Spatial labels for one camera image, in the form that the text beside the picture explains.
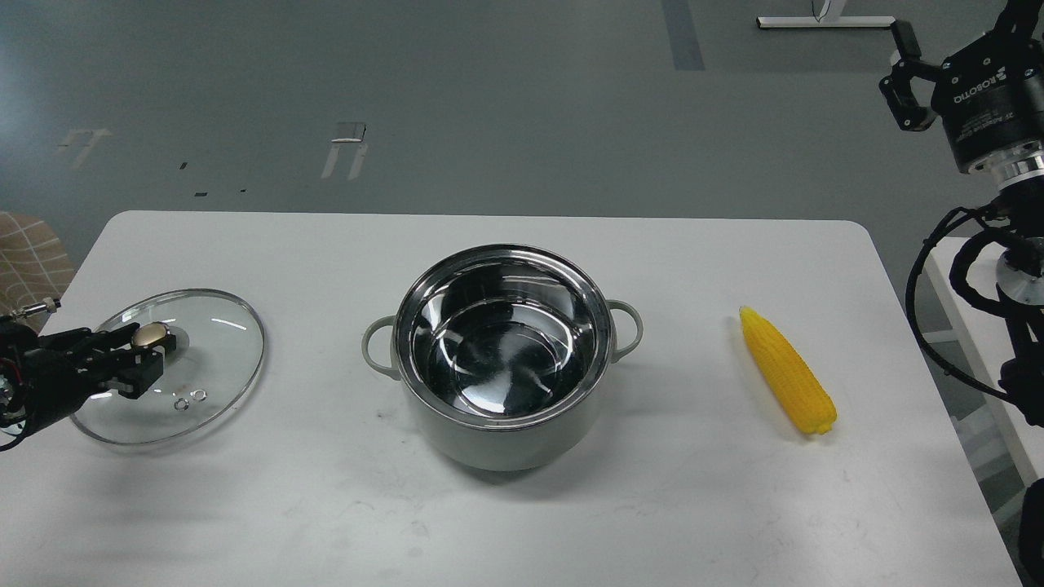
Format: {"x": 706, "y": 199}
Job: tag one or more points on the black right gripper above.
{"x": 991, "y": 97}

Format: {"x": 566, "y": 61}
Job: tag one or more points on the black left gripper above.
{"x": 128, "y": 360}

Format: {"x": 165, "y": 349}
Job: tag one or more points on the glass pot lid gold knob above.
{"x": 220, "y": 353}

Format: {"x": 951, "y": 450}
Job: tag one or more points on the yellow corn cob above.
{"x": 798, "y": 391}

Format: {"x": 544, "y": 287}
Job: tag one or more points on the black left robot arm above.
{"x": 12, "y": 412}

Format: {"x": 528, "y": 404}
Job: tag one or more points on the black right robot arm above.
{"x": 986, "y": 260}

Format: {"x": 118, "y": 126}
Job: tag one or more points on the grey-green steel cooking pot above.
{"x": 500, "y": 350}

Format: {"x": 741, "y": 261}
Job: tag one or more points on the beige checked chair cushion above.
{"x": 34, "y": 262}

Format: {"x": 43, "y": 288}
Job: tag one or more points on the white table base bar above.
{"x": 827, "y": 15}

